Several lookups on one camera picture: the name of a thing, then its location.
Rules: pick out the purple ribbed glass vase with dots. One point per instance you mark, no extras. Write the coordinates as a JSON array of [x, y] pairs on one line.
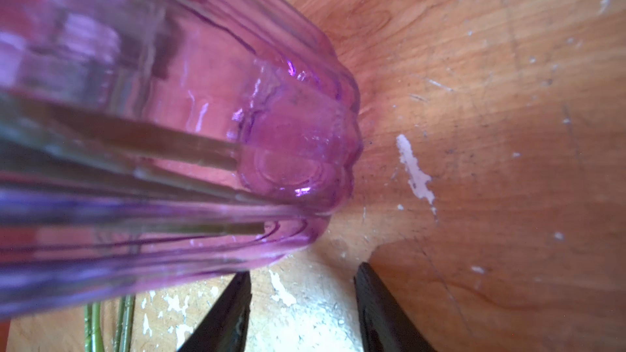
[[150, 143]]

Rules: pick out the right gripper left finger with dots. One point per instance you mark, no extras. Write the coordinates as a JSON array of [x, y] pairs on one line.
[[225, 327]]

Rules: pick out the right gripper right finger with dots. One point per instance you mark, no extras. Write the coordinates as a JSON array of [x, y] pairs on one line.
[[384, 325]]

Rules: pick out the mixed flower bunch on table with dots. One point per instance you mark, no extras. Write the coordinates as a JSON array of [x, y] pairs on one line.
[[109, 328]]

